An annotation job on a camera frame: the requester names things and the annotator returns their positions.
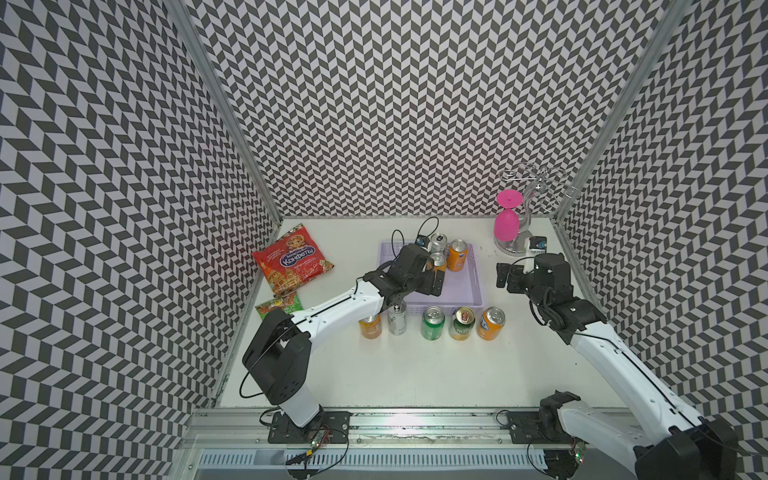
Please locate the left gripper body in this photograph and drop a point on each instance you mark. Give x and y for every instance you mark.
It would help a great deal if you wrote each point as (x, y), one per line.
(411, 285)

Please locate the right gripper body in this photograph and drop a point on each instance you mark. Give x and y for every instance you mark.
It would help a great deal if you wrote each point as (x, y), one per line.
(534, 292)

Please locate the lilac plastic basket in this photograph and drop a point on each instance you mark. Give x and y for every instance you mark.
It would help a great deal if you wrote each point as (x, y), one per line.
(460, 289)

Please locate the silver tall can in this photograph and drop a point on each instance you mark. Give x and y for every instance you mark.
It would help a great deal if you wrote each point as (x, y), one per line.
(397, 318)

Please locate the orange Fanta can back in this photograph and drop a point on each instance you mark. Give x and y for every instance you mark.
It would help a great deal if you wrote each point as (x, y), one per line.
(457, 253)

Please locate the orange fanta can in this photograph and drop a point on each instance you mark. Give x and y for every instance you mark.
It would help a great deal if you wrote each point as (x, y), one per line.
(491, 323)
(457, 253)
(439, 261)

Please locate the white patterned can back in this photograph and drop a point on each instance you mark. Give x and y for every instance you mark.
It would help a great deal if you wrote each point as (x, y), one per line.
(438, 243)

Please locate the green gold-top can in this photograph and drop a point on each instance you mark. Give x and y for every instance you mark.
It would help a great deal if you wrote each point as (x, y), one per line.
(462, 323)

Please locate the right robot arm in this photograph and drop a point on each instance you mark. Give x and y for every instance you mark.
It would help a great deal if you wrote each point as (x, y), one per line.
(672, 439)

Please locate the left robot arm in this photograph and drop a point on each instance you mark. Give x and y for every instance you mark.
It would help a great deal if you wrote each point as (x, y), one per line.
(279, 354)

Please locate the pink wine glass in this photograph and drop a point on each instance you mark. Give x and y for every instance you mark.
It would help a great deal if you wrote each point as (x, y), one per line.
(507, 222)

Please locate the green snack bag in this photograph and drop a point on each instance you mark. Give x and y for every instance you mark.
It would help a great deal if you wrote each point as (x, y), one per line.
(289, 304)

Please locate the red candy bag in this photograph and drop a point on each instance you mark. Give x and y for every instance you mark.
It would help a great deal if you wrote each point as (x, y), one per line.
(292, 261)

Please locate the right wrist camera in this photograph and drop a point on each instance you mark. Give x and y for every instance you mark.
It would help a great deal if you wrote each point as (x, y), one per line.
(537, 245)

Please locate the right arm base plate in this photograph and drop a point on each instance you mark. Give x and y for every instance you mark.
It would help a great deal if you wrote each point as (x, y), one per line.
(534, 427)

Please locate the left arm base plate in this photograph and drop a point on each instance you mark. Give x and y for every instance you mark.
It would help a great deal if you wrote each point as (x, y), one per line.
(335, 424)

